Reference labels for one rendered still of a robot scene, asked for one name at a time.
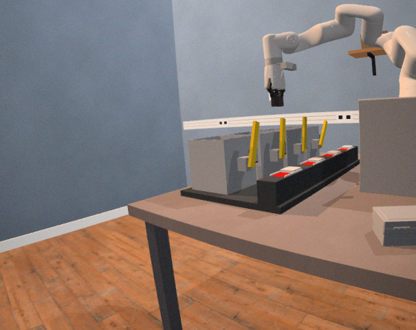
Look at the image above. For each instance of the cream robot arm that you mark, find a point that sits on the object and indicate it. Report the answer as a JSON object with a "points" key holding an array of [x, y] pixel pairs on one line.
{"points": [[400, 45]]}

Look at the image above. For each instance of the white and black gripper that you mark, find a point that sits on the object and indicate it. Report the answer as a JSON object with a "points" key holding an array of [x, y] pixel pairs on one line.
{"points": [[274, 80]]}

